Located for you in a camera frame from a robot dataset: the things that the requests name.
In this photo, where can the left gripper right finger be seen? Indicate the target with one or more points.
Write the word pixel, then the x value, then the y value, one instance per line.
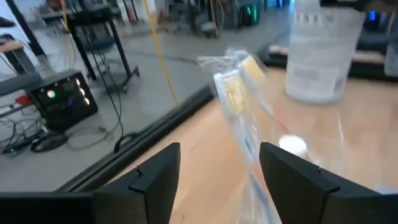
pixel 326 208

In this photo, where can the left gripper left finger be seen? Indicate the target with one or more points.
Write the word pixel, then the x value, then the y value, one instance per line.
pixel 109 208

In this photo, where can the blue toothpaste tube white cap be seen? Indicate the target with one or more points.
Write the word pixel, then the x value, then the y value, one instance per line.
pixel 292 144

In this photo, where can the blue toothbrush with yellow bristles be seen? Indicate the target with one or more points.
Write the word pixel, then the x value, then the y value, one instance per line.
pixel 233 93

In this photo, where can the black power brick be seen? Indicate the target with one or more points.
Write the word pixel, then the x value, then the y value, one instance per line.
pixel 49 143

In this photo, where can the black computer with glowing fans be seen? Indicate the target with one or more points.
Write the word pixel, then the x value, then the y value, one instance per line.
pixel 62 99

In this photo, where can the red power plug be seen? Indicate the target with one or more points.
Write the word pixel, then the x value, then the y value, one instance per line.
pixel 22 99

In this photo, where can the black monitor cart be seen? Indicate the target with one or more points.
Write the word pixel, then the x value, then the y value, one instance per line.
pixel 99 43

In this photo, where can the grey computer tower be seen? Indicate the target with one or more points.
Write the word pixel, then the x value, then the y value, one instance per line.
pixel 248 14

